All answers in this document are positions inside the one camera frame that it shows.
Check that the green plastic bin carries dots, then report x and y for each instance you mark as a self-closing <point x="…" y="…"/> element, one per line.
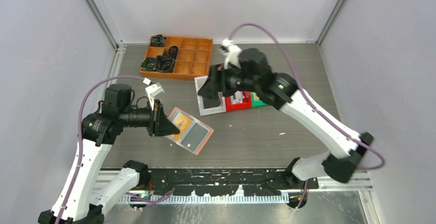
<point x="255" y="101"/>

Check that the red plastic bin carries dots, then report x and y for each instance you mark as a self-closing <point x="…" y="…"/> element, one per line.
<point x="245" y="105"/>

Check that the orange compartment tray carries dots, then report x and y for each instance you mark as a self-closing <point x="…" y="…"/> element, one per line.
<point x="177" y="57"/>

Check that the clear packets in red bin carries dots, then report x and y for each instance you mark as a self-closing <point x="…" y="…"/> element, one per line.
<point x="237" y="98"/>

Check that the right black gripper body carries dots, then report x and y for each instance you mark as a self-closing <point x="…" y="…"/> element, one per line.
<point x="231" y="80"/>

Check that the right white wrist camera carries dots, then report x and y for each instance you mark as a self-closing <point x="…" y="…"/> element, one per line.
<point x="231" y="53"/>

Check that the orange credit card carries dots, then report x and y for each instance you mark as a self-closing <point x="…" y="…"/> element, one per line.
<point x="182" y="122"/>

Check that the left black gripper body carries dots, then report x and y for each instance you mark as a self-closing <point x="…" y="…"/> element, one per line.
<point x="153" y="120"/>

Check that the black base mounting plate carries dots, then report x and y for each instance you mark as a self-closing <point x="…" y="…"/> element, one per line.
<point x="214" y="182"/>

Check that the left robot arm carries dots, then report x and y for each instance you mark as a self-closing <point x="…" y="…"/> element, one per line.
<point x="76" y="203"/>

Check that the dark grey card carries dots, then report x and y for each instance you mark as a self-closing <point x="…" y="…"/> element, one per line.
<point x="194" y="137"/>

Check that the white plastic bin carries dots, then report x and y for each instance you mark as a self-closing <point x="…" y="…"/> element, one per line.
<point x="208" y="106"/>

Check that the pink leather card holder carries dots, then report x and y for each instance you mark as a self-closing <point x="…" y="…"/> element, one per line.
<point x="195" y="120"/>

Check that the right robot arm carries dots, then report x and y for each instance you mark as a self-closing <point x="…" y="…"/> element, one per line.
<point x="248" y="70"/>

